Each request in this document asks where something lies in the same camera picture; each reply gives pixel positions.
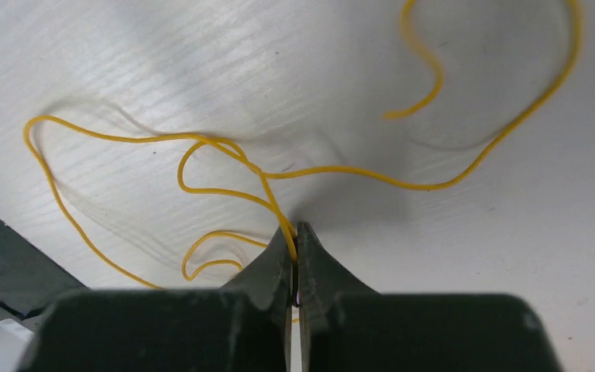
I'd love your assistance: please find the yellow cable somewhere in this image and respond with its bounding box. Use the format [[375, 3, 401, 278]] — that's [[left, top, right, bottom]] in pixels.
[[23, 0, 584, 325]]

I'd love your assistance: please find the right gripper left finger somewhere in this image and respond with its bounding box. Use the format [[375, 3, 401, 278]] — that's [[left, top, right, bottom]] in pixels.
[[16, 232, 292, 371]]

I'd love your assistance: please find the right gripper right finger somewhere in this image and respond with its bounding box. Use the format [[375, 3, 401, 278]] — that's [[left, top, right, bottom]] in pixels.
[[296, 222, 562, 371]]

